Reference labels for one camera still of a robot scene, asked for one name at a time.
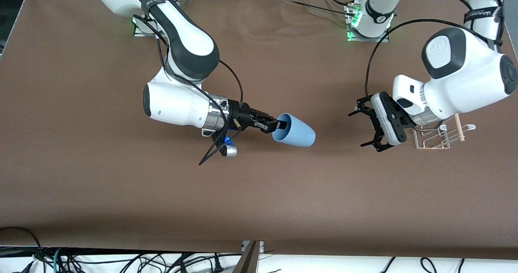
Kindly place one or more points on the light blue plastic cup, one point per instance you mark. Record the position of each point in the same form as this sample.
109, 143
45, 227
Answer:
299, 135

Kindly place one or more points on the small metal table bracket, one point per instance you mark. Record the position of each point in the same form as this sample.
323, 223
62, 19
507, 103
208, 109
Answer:
244, 245

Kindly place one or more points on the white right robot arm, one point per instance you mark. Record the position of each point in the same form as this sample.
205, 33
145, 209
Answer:
182, 103

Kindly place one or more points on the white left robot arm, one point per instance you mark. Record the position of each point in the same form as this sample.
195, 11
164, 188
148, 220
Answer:
465, 82

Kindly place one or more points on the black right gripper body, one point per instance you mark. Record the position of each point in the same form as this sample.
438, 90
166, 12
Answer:
243, 114

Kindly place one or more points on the brown paper table cover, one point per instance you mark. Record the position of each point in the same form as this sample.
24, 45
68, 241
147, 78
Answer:
259, 184

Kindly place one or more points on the brown wooden beam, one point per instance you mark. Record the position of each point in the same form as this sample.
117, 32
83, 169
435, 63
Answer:
247, 263

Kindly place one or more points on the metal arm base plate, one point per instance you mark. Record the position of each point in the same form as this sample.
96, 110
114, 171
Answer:
139, 32
368, 39

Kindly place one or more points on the wooden dowel rod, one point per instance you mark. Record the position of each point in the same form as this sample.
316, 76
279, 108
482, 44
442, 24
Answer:
459, 127

